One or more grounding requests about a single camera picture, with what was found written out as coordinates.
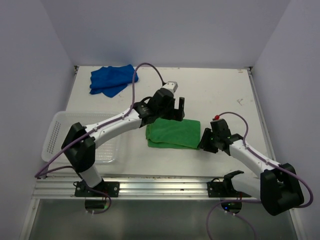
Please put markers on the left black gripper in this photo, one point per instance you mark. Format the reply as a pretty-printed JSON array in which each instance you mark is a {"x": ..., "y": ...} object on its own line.
[{"x": 175, "y": 114}]

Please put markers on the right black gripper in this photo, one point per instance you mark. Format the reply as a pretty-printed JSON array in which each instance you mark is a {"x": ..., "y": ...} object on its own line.
[{"x": 204, "y": 141}]

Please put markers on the green microfiber towel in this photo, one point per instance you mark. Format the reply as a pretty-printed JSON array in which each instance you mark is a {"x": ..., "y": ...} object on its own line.
[{"x": 171, "y": 134}]

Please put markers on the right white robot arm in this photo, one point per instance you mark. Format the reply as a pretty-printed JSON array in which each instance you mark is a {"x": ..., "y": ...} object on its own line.
[{"x": 273, "y": 184}]

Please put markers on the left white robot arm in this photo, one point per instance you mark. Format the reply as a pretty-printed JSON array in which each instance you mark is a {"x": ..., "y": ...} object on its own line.
[{"x": 81, "y": 142}]

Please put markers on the blue microfiber towel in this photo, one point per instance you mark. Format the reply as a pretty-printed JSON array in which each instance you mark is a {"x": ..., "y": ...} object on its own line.
[{"x": 111, "y": 80}]

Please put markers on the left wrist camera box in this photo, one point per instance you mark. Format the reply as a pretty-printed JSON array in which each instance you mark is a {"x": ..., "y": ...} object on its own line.
[{"x": 172, "y": 86}]

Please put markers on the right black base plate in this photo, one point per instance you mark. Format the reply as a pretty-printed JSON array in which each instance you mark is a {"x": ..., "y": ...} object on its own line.
[{"x": 218, "y": 189}]

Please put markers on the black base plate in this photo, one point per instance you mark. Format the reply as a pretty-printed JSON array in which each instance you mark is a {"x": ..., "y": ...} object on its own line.
[
  {"x": 218, "y": 189},
  {"x": 111, "y": 188}
]

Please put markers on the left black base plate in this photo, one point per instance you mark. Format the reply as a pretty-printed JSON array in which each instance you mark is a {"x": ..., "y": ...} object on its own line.
[{"x": 111, "y": 188}]

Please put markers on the aluminium mounting rail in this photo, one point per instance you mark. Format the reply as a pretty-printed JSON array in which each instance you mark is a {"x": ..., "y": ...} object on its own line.
[{"x": 130, "y": 188}]

